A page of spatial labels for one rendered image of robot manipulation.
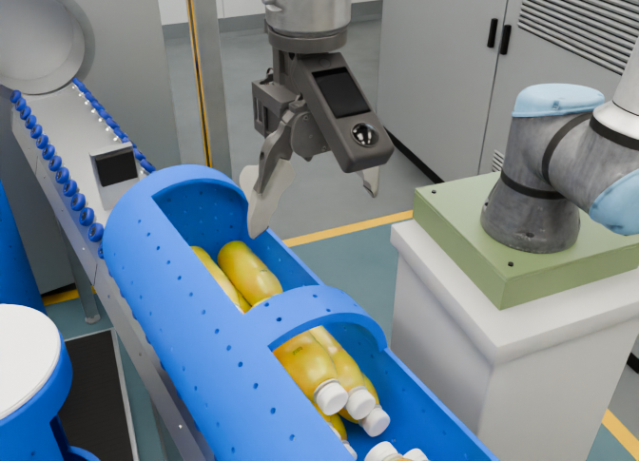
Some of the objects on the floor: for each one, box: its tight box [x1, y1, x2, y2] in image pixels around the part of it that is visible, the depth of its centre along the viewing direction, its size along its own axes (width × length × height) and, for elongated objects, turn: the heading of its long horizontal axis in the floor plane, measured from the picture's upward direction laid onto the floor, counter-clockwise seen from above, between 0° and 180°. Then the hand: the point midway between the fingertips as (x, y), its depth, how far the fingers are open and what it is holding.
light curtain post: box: [184, 0, 233, 181], centre depth 186 cm, size 6×6×170 cm
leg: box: [54, 213, 100, 324], centre depth 236 cm, size 6×6×63 cm
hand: (319, 221), depth 65 cm, fingers open, 14 cm apart
